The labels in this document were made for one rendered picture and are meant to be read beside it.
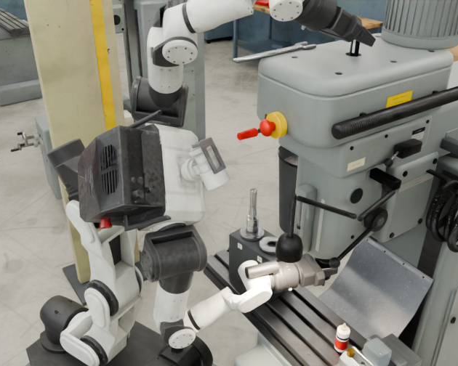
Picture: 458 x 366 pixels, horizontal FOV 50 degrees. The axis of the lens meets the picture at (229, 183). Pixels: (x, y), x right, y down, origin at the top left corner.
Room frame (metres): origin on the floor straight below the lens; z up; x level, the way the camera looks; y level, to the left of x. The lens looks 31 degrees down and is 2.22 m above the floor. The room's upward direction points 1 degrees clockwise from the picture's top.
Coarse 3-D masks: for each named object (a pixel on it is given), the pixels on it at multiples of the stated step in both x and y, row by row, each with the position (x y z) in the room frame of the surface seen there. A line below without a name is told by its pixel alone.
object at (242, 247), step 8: (232, 232) 1.48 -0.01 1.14; (240, 232) 1.46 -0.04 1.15; (264, 232) 1.48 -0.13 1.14; (232, 240) 1.46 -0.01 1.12; (240, 240) 1.43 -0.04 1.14; (248, 240) 1.43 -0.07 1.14; (256, 240) 1.42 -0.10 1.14; (264, 240) 1.41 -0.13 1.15; (272, 240) 1.41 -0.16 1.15; (232, 248) 1.46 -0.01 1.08; (240, 248) 1.42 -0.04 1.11; (248, 248) 1.40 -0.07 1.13; (256, 248) 1.38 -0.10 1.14; (264, 248) 1.37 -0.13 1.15; (272, 248) 1.37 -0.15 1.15; (232, 256) 1.46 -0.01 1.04; (240, 256) 1.42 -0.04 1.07; (248, 256) 1.39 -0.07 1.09; (256, 256) 1.37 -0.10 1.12; (264, 256) 1.34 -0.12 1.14; (272, 256) 1.34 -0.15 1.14; (232, 264) 1.46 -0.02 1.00; (240, 264) 1.42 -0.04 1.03; (232, 272) 1.45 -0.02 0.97; (240, 280) 1.42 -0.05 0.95; (272, 296) 1.32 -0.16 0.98
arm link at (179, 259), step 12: (180, 240) 1.01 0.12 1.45; (192, 240) 1.02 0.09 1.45; (168, 252) 0.97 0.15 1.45; (180, 252) 0.98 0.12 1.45; (192, 252) 0.99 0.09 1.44; (168, 264) 0.94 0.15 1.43; (180, 264) 0.96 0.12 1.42; (192, 264) 0.97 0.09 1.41; (168, 276) 0.94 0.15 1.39; (180, 276) 0.96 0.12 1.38; (192, 276) 0.99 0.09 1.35; (168, 288) 0.97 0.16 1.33; (180, 288) 0.97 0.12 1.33
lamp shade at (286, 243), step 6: (282, 234) 1.05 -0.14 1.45; (294, 234) 1.04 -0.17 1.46; (282, 240) 1.02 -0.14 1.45; (288, 240) 1.01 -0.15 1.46; (294, 240) 1.01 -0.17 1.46; (300, 240) 1.02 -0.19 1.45; (276, 246) 1.02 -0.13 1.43; (282, 246) 1.01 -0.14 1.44; (288, 246) 1.00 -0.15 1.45; (294, 246) 1.00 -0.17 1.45; (300, 246) 1.01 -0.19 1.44; (276, 252) 1.02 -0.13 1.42; (282, 252) 1.00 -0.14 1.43; (288, 252) 0.99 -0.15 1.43; (294, 252) 0.99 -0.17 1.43; (300, 252) 1.00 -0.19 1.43; (282, 258) 1.00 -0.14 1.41; (288, 258) 0.99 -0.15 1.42; (294, 258) 0.99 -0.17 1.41; (300, 258) 1.01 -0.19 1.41
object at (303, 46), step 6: (306, 42) 1.26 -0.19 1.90; (282, 48) 1.20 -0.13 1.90; (288, 48) 1.20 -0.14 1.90; (294, 48) 1.21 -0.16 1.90; (300, 48) 1.22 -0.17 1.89; (306, 48) 1.22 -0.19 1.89; (312, 48) 1.23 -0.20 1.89; (252, 54) 1.14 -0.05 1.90; (258, 54) 1.14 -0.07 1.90; (264, 54) 1.15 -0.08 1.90; (270, 54) 1.16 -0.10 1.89; (234, 60) 1.11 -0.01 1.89; (240, 60) 1.10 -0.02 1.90; (246, 60) 1.11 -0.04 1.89
